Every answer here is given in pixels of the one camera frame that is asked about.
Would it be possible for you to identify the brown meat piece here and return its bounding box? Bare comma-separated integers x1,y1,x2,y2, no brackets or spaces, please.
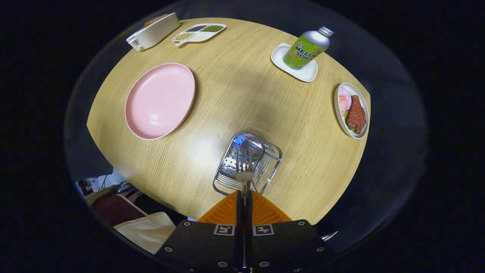
345,95,366,134

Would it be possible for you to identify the pink ham slice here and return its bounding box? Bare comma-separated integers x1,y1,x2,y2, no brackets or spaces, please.
338,87,352,116

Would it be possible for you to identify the metal wire cutlery rack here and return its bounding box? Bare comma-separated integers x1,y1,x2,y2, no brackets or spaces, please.
213,133,283,196

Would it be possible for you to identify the cream white toaster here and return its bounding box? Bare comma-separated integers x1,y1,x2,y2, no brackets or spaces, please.
126,13,181,52

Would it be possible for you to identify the green soda bottle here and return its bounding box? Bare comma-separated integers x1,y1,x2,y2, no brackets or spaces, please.
283,26,335,70

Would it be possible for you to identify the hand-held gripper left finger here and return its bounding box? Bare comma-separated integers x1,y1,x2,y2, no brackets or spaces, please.
155,191,245,273

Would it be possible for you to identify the white square coaster tray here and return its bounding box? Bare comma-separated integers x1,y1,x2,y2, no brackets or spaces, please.
271,42,318,82

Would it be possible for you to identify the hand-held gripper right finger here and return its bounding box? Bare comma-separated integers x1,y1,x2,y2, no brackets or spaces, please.
246,191,336,273

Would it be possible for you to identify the wooden handled metal fork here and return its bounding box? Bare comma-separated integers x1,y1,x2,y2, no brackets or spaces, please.
236,148,253,207

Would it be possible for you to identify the white oval food plate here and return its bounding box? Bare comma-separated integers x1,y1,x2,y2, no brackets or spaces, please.
334,83,370,140

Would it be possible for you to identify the dark red bag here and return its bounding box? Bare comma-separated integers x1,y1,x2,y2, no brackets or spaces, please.
93,194,146,227

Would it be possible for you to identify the toasted bread slice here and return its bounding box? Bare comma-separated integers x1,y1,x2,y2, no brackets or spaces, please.
143,14,168,28

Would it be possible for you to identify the wooden handled metal spoon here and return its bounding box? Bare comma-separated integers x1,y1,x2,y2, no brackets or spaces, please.
241,138,264,163

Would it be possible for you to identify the white paper bag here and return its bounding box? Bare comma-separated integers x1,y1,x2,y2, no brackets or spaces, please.
114,212,177,254

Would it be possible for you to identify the pink round plate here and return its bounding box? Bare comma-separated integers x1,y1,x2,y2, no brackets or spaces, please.
125,63,196,140

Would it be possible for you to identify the white divided bean dish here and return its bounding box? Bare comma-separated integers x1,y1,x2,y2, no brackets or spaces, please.
172,24,227,47

